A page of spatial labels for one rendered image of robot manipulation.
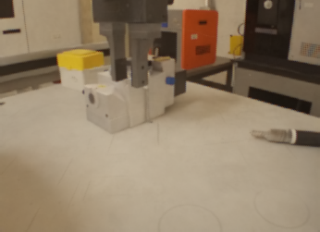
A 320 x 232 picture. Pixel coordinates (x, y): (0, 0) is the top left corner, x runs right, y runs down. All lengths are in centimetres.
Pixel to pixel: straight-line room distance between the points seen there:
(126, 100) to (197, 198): 23
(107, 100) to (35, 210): 21
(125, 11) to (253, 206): 31
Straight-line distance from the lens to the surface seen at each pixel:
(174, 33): 171
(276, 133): 43
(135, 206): 29
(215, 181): 33
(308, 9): 191
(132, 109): 44
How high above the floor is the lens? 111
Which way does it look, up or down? 22 degrees down
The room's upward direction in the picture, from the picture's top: straight up
